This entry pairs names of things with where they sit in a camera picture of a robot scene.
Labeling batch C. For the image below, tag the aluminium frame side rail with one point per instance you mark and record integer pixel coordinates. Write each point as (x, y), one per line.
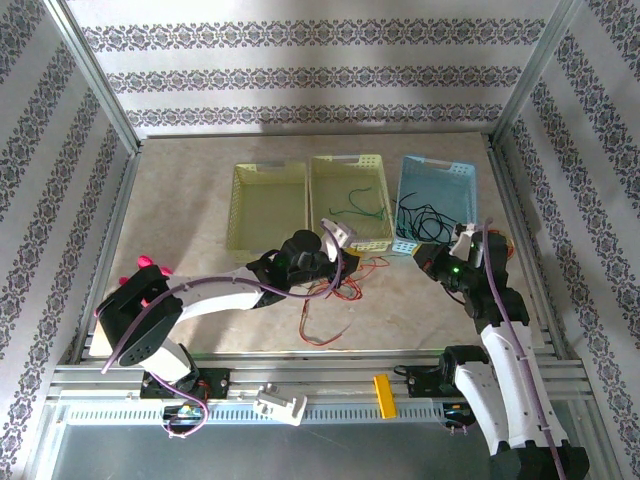
(512, 200)
(109, 235)

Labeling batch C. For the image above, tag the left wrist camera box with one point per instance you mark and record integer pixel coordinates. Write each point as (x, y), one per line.
(337, 232)

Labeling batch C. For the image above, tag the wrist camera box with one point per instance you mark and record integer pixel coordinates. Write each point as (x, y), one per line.
(337, 232)
(465, 242)

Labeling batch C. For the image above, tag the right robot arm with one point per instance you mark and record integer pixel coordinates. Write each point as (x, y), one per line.
(510, 380)

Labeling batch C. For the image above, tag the aluminium frame post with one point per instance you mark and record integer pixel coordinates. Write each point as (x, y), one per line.
(533, 75)
(99, 85)

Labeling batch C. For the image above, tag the blue perforated plastic basket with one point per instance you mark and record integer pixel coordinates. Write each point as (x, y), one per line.
(440, 175)

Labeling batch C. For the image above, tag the small circuit board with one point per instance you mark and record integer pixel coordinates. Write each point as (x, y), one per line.
(454, 411)
(185, 411)

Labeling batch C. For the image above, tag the yellow-green perforated basket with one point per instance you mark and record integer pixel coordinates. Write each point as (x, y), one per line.
(265, 210)

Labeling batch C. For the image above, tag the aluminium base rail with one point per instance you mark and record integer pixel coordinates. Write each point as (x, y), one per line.
(325, 372)

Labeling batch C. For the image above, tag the white plastic bracket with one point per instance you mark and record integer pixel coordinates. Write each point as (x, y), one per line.
(280, 404)

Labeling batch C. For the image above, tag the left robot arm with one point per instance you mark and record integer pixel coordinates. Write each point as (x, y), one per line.
(215, 297)

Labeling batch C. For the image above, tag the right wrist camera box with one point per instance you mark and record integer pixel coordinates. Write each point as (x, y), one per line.
(465, 242)

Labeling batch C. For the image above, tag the pale yellow perforated basket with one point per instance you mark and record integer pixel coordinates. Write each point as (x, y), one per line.
(345, 175)

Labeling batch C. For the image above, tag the magenta plastic object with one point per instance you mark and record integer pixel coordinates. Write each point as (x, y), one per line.
(145, 260)

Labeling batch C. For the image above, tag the yellow block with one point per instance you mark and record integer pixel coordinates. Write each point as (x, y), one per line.
(385, 397)

